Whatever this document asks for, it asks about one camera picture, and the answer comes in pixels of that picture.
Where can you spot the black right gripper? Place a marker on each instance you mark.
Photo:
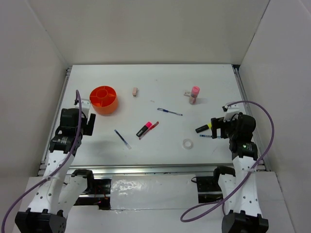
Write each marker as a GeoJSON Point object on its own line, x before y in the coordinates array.
{"type": "Point", "coordinates": [217, 123]}

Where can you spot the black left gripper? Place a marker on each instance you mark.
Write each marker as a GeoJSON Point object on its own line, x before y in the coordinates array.
{"type": "Point", "coordinates": [88, 128]}

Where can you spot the blue refill pen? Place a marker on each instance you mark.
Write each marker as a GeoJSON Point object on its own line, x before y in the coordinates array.
{"type": "Point", "coordinates": [121, 137]}

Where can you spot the pink highlighter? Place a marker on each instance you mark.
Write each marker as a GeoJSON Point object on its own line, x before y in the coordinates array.
{"type": "Point", "coordinates": [143, 129]}

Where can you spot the red pen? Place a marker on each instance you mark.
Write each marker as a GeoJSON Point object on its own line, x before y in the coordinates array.
{"type": "Point", "coordinates": [153, 126]}

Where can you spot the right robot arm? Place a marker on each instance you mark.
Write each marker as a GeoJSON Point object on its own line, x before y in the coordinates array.
{"type": "Point", "coordinates": [238, 183]}

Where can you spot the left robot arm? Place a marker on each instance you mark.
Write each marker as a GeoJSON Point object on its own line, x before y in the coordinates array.
{"type": "Point", "coordinates": [58, 192]}

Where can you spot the yellow highlighter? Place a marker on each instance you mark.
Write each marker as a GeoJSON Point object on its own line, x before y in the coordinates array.
{"type": "Point", "coordinates": [203, 128]}

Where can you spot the orange round organizer container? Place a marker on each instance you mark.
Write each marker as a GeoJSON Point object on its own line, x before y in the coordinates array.
{"type": "Point", "coordinates": [104, 100]}

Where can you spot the clear tape roll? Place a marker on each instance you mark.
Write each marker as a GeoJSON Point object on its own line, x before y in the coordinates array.
{"type": "Point", "coordinates": [187, 144]}

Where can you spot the small white eraser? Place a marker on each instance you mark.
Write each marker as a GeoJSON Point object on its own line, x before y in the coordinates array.
{"type": "Point", "coordinates": [187, 93]}

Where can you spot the pink eraser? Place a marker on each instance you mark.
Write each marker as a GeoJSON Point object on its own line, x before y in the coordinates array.
{"type": "Point", "coordinates": [135, 92]}

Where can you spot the white foil cover sheet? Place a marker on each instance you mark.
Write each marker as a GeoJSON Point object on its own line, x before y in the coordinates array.
{"type": "Point", "coordinates": [153, 192]}

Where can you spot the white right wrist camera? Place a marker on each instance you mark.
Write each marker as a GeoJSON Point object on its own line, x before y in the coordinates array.
{"type": "Point", "coordinates": [231, 112]}

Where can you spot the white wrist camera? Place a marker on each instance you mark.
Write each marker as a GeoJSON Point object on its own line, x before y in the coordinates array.
{"type": "Point", "coordinates": [84, 105]}
{"type": "Point", "coordinates": [231, 112]}

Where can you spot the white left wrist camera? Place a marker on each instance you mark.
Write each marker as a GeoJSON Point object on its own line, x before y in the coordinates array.
{"type": "Point", "coordinates": [84, 105]}

